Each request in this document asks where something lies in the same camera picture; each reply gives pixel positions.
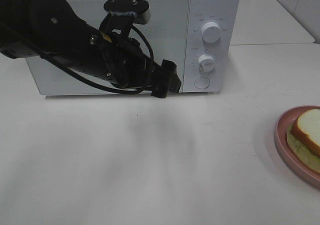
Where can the sandwich with lettuce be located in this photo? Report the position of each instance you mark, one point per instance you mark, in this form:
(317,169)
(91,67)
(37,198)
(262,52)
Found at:
(303,138)

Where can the upper white power knob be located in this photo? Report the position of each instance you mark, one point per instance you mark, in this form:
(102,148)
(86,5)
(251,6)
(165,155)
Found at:
(211,31)

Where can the white microwave door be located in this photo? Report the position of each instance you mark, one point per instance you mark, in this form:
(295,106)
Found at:
(166,32)

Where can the white microwave oven body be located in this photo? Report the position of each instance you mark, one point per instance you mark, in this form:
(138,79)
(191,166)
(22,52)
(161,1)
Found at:
(200,12)

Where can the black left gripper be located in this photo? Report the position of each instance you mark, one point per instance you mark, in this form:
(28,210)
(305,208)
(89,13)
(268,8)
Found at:
(133,71)

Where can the round white door button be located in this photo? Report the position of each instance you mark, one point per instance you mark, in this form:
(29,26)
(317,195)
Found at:
(202,83)

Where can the pink round plate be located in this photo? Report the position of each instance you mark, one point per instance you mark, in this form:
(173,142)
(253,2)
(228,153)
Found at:
(290,159)

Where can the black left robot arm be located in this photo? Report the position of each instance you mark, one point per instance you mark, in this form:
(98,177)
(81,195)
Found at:
(51,30)

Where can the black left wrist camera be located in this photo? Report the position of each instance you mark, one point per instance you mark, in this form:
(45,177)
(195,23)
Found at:
(123,14)

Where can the white timer knob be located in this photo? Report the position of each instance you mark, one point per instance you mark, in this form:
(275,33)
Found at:
(206,63)

